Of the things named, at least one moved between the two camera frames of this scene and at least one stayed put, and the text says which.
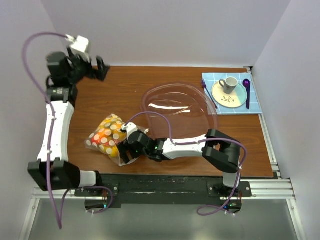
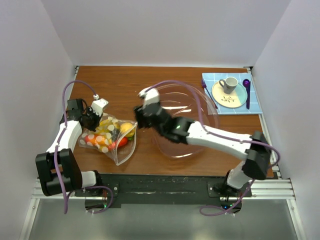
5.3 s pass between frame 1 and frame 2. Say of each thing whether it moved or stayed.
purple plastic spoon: stayed
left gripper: moved
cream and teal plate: stayed
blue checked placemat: stayed
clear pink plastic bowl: stayed
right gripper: moved
